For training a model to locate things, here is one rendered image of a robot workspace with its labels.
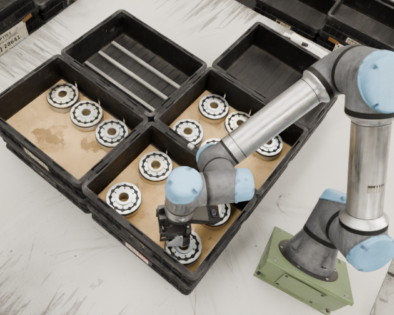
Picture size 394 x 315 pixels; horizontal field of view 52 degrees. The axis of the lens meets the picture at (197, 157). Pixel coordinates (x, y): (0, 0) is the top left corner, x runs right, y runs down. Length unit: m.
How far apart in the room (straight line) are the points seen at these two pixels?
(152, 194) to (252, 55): 0.69
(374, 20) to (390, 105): 1.68
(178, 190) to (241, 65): 0.84
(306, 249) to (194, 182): 0.49
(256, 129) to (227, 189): 0.19
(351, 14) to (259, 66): 1.06
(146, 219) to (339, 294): 0.57
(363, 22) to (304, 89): 1.55
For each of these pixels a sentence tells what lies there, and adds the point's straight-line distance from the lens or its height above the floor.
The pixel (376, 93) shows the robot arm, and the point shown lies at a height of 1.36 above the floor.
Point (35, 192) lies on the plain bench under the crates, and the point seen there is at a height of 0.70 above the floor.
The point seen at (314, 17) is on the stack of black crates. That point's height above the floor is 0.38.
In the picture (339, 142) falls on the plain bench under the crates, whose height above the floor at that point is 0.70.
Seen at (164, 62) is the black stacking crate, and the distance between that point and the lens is 1.54.
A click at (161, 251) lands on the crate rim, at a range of 1.07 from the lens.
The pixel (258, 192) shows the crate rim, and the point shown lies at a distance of 1.17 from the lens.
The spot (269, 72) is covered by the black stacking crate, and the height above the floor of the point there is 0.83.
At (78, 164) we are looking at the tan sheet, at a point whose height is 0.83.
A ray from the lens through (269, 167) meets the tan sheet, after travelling 1.33.
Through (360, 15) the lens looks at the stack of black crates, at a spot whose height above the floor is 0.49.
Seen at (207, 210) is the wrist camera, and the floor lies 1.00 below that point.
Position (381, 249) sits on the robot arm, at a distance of 1.09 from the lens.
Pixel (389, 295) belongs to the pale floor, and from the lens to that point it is 2.30.
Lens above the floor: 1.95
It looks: 59 degrees down
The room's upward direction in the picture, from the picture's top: 12 degrees clockwise
